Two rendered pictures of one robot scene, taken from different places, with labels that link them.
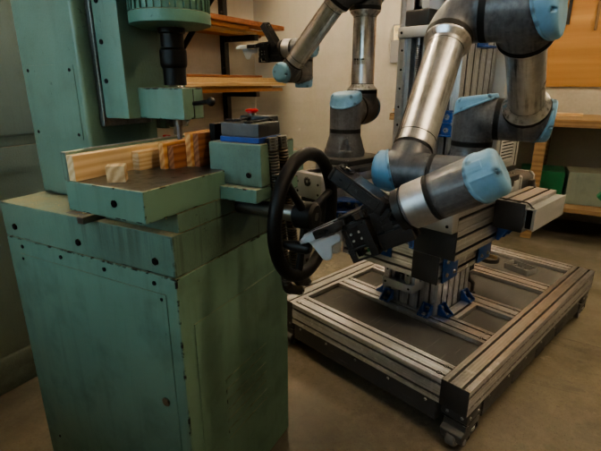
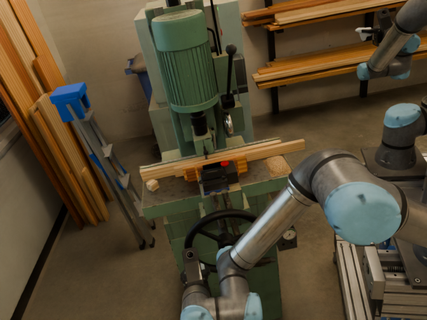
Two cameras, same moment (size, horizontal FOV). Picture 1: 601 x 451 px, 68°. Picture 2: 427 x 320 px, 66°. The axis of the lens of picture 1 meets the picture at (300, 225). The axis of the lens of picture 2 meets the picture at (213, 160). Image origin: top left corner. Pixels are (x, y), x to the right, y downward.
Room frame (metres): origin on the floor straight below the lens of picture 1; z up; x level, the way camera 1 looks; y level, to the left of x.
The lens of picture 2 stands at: (0.50, -0.72, 1.66)
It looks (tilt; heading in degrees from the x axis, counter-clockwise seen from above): 32 degrees down; 59
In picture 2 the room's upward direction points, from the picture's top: 11 degrees counter-clockwise
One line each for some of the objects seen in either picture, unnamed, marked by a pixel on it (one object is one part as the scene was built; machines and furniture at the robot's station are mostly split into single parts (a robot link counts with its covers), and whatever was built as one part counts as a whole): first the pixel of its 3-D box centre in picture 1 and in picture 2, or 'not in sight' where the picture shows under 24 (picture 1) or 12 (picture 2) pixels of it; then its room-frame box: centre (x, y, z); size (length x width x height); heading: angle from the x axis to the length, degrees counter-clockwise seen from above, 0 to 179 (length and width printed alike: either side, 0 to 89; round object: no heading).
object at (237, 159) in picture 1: (252, 159); (220, 192); (1.00, 0.11, 0.92); 0.15 x 0.13 x 0.09; 152
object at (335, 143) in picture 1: (344, 141); (396, 149); (1.69, -0.17, 0.87); 0.15 x 0.15 x 0.10
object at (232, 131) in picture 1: (254, 126); (218, 176); (1.00, 0.10, 0.99); 0.13 x 0.11 x 0.06; 152
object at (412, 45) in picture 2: (304, 48); (405, 42); (1.94, -0.02, 1.21); 0.11 x 0.08 x 0.09; 58
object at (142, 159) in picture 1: (216, 145); (239, 157); (1.19, 0.22, 0.92); 0.55 x 0.02 x 0.04; 152
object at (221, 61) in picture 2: not in sight; (223, 71); (1.30, 0.41, 1.23); 0.09 x 0.08 x 0.15; 62
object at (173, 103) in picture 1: (172, 106); (203, 140); (1.08, 0.30, 1.03); 0.14 x 0.07 x 0.09; 62
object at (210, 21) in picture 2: not in sight; (211, 24); (1.34, 0.50, 1.40); 0.10 x 0.06 x 0.16; 62
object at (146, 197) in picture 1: (224, 175); (218, 188); (1.04, 0.18, 0.87); 0.61 x 0.30 x 0.06; 152
